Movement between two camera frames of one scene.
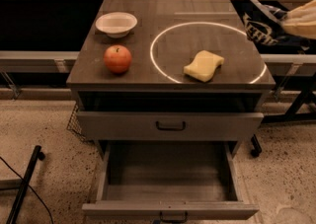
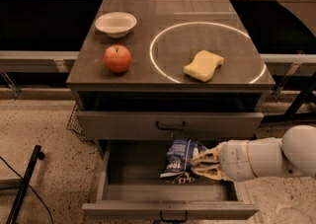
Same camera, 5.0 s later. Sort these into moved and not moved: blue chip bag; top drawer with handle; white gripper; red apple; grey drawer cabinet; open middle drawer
Moved: white gripper; blue chip bag
Not moved: grey drawer cabinet; top drawer with handle; red apple; open middle drawer
